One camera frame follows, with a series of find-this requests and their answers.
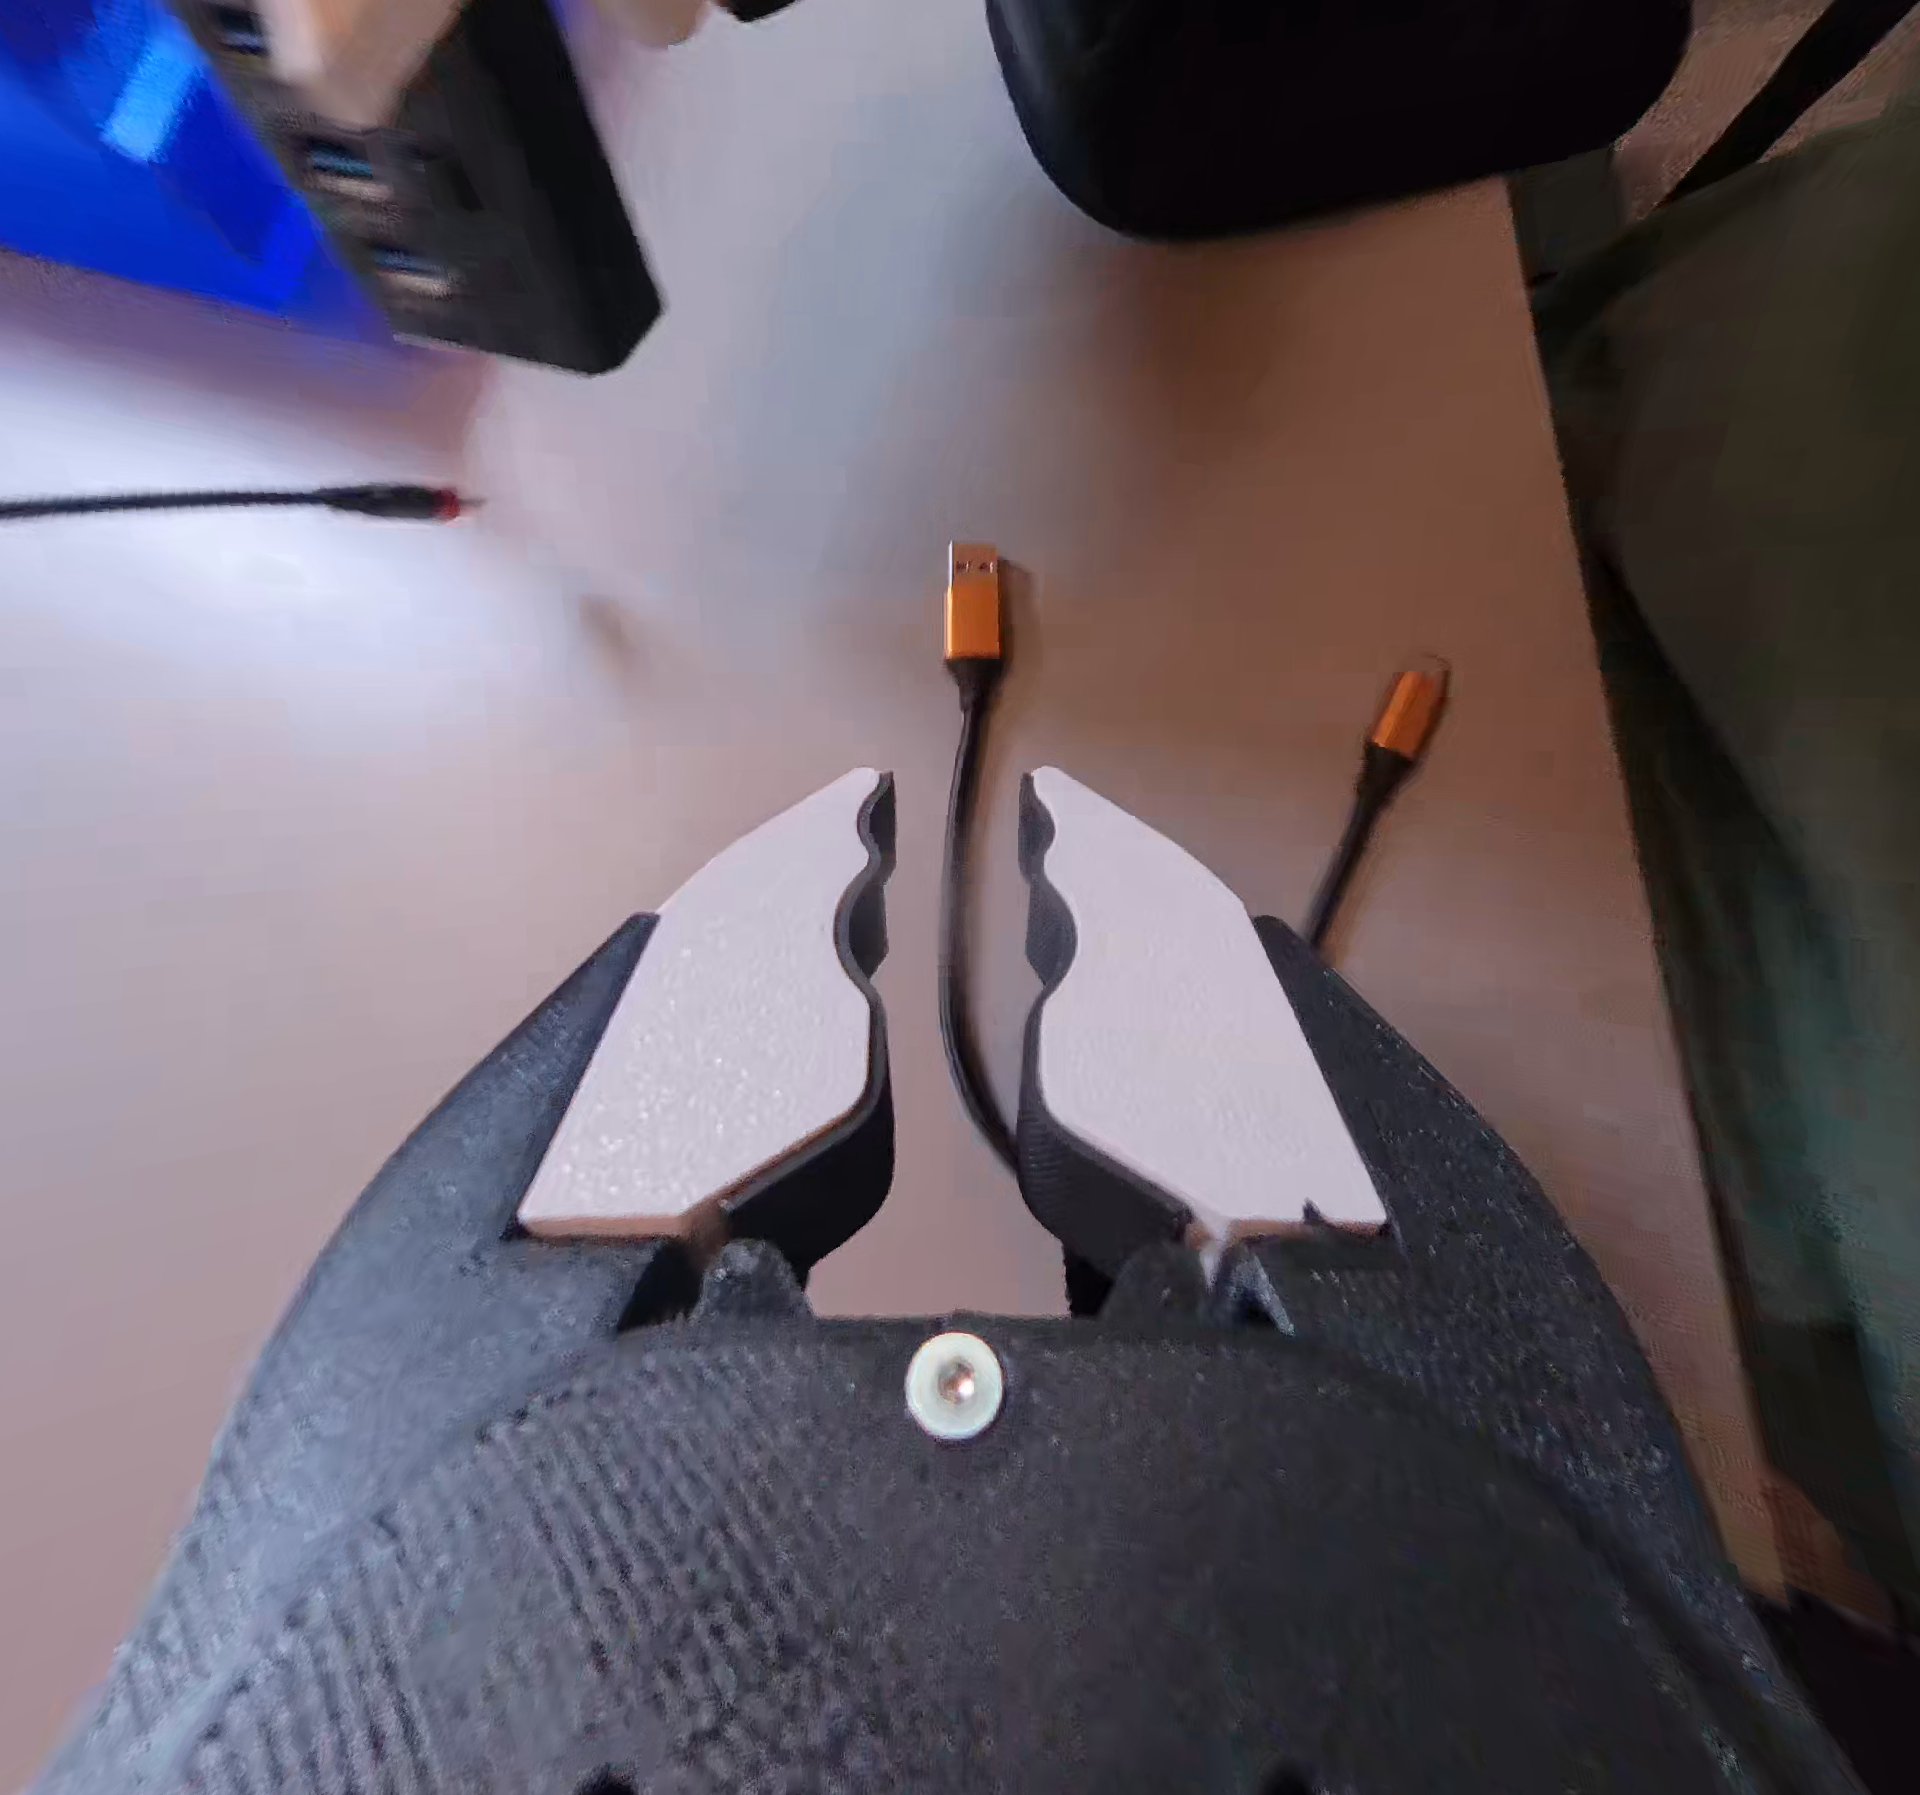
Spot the red-plug black USB cable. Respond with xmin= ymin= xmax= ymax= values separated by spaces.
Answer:
xmin=0 ymin=481 xmax=480 ymax=525

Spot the blue plastic bin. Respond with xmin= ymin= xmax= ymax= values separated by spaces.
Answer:
xmin=0 ymin=0 xmax=400 ymax=341

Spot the orange-plug braided USB cable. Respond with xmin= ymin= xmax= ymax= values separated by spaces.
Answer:
xmin=936 ymin=539 xmax=1453 ymax=1178

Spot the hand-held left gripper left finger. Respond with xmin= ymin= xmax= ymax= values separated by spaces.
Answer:
xmin=514 ymin=767 xmax=901 ymax=1270

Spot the large black USB hub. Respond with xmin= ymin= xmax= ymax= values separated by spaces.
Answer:
xmin=90 ymin=0 xmax=665 ymax=375

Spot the black chair armrest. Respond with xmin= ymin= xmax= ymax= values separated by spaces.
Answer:
xmin=983 ymin=0 xmax=1771 ymax=241

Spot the person's green sweatshirt torso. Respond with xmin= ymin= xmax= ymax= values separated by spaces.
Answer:
xmin=1513 ymin=85 xmax=1920 ymax=1630

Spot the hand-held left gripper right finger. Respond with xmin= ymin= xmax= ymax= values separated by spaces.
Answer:
xmin=1014 ymin=767 xmax=1392 ymax=1334

